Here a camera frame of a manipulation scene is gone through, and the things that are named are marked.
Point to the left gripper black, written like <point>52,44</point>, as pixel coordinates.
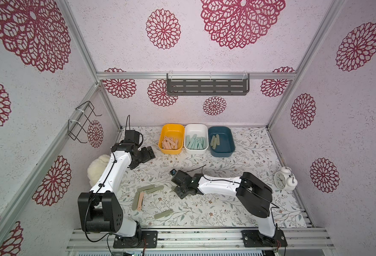
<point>147,156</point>

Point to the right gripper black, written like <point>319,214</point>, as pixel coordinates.
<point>181,184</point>

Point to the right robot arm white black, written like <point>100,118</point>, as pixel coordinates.
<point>254,194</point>

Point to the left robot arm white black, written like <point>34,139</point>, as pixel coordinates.
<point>99,209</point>

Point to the yellow plastic storage box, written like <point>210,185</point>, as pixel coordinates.
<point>174,131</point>

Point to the dark teal storage box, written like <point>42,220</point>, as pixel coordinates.
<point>226,147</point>

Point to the white plastic storage box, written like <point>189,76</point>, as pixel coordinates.
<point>201,131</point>

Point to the floral patterned table mat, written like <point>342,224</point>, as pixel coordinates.
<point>254,153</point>

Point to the white plush teddy bear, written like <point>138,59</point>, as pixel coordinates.
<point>96,169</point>

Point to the white twin-bell alarm clock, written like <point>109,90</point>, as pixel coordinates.
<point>285,180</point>

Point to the black wire wall rack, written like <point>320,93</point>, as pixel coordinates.
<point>77,126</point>

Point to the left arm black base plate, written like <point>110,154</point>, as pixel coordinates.
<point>135,239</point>

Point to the grey wall shelf rack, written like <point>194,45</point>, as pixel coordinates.
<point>207,87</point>

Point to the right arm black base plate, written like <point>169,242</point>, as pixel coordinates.
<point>264,238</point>

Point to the aluminium front rail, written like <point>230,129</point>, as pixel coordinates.
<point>194,239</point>

